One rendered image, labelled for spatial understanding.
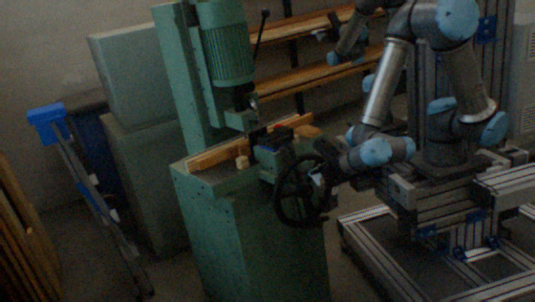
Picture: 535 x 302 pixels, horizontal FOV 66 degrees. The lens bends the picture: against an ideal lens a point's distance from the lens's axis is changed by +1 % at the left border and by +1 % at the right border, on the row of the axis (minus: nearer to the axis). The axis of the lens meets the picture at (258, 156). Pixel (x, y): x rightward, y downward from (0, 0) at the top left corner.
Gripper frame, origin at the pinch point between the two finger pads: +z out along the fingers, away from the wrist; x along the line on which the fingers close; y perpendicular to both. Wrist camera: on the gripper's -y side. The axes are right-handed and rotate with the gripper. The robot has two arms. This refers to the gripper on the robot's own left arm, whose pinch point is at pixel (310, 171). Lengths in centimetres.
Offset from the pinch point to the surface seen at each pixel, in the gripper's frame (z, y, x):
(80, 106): 179, -109, -27
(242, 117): 22.6, -31.0, -1.6
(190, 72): 33, -59, -8
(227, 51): 7, -53, -3
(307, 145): 22.2, -9.1, 19.8
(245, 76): 11.3, -42.8, 1.1
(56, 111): 79, -76, -55
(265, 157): 16.3, -12.3, -4.3
